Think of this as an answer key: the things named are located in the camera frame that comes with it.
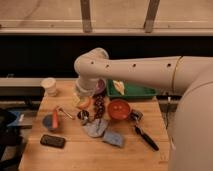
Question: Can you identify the red orange bowl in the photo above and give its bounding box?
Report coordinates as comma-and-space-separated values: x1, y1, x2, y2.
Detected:
107, 99, 131, 120

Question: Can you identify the small dark round object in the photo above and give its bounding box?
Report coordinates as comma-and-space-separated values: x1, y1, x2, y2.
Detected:
77, 110, 89, 120

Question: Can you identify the white paper cup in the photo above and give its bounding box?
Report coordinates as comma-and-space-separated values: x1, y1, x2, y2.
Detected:
41, 77, 57, 97

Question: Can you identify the small blue plate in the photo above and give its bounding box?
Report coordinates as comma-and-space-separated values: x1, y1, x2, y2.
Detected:
42, 114, 59, 131

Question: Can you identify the red yellow apple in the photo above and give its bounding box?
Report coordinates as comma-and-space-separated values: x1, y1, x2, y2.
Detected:
73, 95, 91, 109

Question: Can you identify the purple bowl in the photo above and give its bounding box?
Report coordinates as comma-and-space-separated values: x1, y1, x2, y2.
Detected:
95, 79, 106, 94

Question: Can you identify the gold metal spoon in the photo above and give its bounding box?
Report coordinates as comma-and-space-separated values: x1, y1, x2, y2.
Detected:
56, 106, 75, 120

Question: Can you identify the dark grape bunch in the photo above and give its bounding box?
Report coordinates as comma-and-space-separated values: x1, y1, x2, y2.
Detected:
94, 95, 105, 119

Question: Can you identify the black phone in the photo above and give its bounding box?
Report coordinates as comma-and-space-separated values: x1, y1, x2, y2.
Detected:
40, 134, 66, 148

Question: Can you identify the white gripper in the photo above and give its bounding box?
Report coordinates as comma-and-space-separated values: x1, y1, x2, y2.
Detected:
75, 80, 97, 97

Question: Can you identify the green plastic tray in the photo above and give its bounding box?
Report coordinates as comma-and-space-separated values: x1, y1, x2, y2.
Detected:
106, 80, 157, 99

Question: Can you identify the black handled brush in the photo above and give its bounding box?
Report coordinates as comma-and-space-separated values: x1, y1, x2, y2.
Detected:
130, 110, 159, 151

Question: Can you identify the yellow banana peel piece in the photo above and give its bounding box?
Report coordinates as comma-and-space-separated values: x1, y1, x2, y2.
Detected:
113, 80, 125, 95

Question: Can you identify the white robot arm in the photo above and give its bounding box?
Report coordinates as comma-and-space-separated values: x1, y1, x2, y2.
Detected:
74, 48, 213, 171

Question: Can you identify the grey crumpled cloth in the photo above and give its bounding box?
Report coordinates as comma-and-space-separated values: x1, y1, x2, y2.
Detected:
83, 118, 108, 138

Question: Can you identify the orange carrot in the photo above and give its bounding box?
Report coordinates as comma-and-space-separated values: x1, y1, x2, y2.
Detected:
52, 110, 59, 129

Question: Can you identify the blue sponge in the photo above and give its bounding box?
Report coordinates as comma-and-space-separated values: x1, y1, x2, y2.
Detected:
102, 130, 124, 148

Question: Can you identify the black chair at left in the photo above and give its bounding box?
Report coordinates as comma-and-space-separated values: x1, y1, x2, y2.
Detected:
0, 108, 23, 171

